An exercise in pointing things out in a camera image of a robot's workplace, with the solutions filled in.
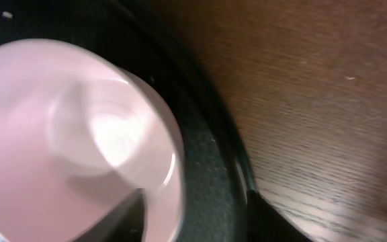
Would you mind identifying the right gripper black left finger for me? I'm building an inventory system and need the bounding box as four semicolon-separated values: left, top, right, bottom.
74;189;146;242

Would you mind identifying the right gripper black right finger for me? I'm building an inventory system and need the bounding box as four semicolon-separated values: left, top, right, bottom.
247;190;311;242

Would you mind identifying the pink bowl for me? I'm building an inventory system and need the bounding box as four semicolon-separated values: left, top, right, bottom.
0;39;185;241

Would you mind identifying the round black tray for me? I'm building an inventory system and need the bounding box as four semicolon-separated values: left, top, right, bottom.
0;0;255;241

